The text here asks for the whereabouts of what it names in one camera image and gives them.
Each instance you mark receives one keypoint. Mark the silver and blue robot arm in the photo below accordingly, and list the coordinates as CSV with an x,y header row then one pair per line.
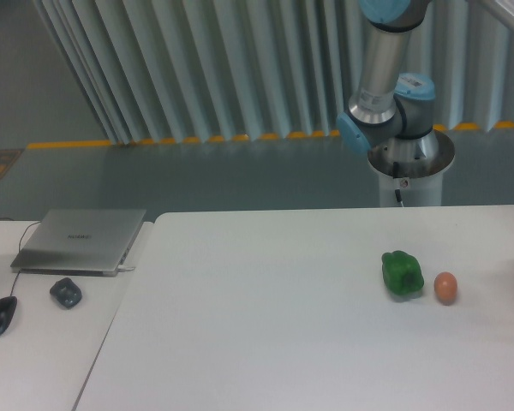
x,y
374,113

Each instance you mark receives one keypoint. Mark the green bell pepper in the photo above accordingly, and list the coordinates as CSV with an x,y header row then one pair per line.
x,y
401,273

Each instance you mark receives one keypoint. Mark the white usb dongle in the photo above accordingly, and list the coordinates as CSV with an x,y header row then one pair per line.
x,y
123,268

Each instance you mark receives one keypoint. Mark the white folding partition screen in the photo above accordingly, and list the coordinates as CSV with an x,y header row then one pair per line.
x,y
244,70

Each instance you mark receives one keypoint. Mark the silver closed laptop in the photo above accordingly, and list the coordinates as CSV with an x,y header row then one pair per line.
x,y
80,241

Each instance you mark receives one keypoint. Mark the brown egg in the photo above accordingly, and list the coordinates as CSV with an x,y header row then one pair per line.
x,y
445,287

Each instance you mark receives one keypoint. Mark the dark earbuds case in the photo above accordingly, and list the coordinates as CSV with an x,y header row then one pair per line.
x,y
66,293

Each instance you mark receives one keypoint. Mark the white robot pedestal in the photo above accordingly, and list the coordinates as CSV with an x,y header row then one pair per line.
x,y
411,172

